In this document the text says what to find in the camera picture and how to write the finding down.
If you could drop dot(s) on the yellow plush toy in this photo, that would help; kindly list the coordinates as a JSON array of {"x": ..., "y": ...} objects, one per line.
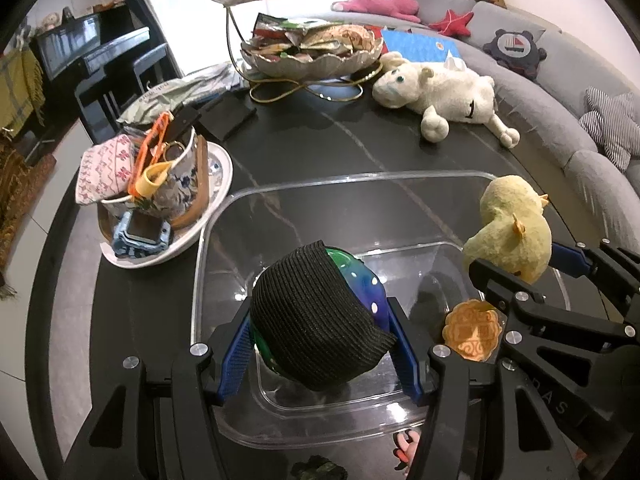
[{"x": 505, "y": 230}]

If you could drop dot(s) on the black piano bench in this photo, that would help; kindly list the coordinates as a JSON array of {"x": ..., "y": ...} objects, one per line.
[{"x": 120, "y": 80}]

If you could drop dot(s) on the pink rabbit figure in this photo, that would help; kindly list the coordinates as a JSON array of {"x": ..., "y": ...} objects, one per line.
[{"x": 406, "y": 452}]

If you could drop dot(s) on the yellow tape roll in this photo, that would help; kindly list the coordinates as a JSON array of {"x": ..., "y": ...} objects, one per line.
[{"x": 155, "y": 177}]

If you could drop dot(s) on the small black toy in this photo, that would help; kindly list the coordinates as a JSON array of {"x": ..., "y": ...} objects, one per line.
[{"x": 320, "y": 470}]

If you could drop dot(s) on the clear plastic container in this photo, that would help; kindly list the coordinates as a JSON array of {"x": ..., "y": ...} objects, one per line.
[{"x": 320, "y": 210}]

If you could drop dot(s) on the ball with black knit cover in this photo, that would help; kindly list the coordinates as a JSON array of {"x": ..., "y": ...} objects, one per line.
[{"x": 310, "y": 320}]

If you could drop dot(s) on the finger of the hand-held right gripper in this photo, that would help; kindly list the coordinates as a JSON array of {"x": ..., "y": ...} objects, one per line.
[
  {"x": 500, "y": 285},
  {"x": 570, "y": 260}
]

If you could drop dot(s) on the black wallet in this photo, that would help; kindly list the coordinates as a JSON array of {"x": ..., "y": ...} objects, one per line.
[{"x": 225, "y": 115}]

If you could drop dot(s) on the blue curtain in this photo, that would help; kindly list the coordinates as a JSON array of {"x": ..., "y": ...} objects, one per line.
[{"x": 140, "y": 5}]

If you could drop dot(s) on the navy ship wheel cushion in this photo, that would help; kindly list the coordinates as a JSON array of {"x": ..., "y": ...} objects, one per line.
[{"x": 515, "y": 52}]

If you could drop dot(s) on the white plush sheep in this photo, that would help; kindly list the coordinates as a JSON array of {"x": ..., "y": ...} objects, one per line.
[{"x": 450, "y": 90}]

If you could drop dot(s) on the black piano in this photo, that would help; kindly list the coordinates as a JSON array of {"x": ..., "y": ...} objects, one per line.
[{"x": 75, "y": 40}]

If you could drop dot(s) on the orange plastic frame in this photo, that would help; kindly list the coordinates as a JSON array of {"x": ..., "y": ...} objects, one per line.
[{"x": 145, "y": 150}]

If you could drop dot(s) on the white plate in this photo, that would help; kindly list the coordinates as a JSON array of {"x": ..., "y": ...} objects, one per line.
[{"x": 215, "y": 185}]

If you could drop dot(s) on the striped star cushion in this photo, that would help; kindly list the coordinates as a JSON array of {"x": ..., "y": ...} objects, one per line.
[{"x": 612, "y": 125}]

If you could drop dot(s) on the red star plush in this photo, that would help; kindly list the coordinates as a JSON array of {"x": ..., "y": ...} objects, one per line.
[{"x": 452, "y": 22}]

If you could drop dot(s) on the grey plastic bag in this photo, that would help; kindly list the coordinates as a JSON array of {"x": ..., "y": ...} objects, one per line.
[{"x": 170, "y": 92}]

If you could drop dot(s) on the silver lotus fruit stand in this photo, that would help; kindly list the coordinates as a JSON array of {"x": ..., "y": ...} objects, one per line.
[{"x": 310, "y": 65}]

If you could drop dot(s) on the small beige teddy bear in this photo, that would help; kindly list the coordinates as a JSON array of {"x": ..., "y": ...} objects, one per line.
[{"x": 50, "y": 21}]

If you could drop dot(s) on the grey sofa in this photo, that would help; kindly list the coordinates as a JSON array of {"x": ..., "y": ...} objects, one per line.
[{"x": 565, "y": 110}]

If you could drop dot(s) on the small dark vase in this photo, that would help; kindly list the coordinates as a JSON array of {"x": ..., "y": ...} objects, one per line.
[{"x": 68, "y": 13}]

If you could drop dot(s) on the brown patterned cloth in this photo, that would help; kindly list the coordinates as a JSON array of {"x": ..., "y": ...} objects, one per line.
[{"x": 20, "y": 195}]

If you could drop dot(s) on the white low cabinet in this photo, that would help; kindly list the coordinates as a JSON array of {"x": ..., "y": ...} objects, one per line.
[{"x": 62, "y": 155}]

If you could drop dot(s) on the pink patterned pouch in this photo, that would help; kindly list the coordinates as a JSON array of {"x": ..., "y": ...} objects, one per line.
[{"x": 105, "y": 170}]

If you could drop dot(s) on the black marble desktop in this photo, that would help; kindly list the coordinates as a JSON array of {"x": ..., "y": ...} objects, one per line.
[{"x": 310, "y": 145}]

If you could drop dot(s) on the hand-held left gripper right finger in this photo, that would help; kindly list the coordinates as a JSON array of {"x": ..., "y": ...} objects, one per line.
[{"x": 405, "y": 355}]

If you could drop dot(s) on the yellow plaid blanket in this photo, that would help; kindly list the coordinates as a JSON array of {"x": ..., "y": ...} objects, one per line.
[{"x": 20, "y": 90}]

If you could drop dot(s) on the blue toy watch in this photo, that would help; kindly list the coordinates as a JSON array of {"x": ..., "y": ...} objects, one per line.
[{"x": 142, "y": 235}]

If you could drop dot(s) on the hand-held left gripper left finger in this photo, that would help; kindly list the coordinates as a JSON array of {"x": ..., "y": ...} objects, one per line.
[{"x": 235, "y": 355}]

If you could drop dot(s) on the pile of snack packets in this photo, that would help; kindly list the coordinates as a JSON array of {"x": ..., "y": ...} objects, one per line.
[{"x": 320, "y": 40}]

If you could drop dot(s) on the pink plush toy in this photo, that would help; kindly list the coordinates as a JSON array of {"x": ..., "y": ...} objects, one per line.
[{"x": 380, "y": 6}]

